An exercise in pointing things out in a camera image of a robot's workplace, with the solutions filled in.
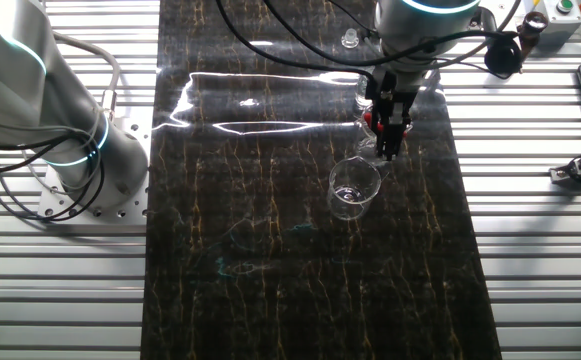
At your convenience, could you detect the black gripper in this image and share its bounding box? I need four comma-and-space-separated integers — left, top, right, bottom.
364, 67, 420, 163

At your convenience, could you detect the glass beaker white print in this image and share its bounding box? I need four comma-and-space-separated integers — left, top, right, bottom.
353, 107, 414, 168

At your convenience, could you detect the small clear glass bottle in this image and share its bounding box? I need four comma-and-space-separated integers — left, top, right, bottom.
354, 74, 374, 112

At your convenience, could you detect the clear glass beaker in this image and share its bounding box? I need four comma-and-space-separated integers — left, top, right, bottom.
326, 155, 383, 223

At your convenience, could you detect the clear glass bottle stopper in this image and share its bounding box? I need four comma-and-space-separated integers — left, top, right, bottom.
340, 27, 361, 50

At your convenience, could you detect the black gold veined marble mat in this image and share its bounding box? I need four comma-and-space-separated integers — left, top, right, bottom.
139, 0, 504, 360

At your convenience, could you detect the brown glass bottle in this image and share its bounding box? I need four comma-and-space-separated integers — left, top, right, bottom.
516, 10, 550, 57

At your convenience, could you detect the grey button control box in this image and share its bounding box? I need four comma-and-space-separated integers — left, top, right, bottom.
539, 0, 581, 50

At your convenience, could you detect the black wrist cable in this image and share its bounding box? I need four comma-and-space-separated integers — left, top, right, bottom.
261, 0, 521, 69
213, 0, 376, 81

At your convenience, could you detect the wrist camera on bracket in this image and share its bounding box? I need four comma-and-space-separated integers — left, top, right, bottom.
483, 30, 525, 80

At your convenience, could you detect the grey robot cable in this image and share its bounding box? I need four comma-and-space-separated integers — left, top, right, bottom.
51, 30, 122, 122

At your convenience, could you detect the black base cable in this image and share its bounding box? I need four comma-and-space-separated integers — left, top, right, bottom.
0, 130, 107, 224

